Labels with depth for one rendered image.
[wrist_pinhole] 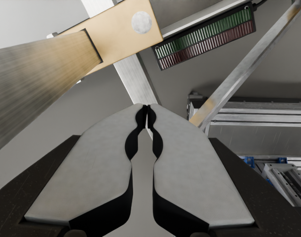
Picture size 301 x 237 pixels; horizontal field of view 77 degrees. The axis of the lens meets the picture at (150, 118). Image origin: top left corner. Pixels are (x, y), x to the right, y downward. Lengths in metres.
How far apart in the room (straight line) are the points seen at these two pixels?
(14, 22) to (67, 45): 0.34
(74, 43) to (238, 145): 1.03
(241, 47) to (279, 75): 0.28
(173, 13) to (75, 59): 0.21
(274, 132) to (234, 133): 0.20
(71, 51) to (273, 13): 1.09
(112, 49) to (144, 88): 0.06
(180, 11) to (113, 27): 0.15
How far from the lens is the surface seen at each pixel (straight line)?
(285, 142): 1.24
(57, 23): 0.47
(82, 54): 0.19
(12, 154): 1.68
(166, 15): 0.34
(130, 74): 0.24
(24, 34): 0.50
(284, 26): 0.20
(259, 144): 1.18
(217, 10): 0.25
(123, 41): 0.22
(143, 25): 0.21
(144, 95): 0.25
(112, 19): 0.22
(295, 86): 1.36
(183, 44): 0.35
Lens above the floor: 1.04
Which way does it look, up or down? 61 degrees down
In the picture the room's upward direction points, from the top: 178 degrees counter-clockwise
